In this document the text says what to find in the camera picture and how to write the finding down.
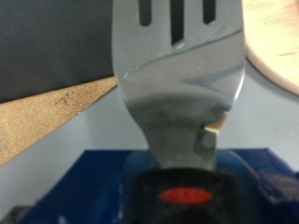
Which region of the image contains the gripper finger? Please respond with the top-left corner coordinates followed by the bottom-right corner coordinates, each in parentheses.
top-left (8, 204), bottom-right (32, 224)

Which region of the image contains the grey backdrop curtain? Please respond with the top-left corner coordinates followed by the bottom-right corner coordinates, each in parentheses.
top-left (0, 0), bottom-right (119, 105)

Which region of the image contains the metal spatula with blue grip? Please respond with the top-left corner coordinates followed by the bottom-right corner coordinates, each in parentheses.
top-left (18, 0), bottom-right (299, 224)

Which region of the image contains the silver toaster oven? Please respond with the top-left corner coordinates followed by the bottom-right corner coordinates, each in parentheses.
top-left (0, 60), bottom-right (299, 224)

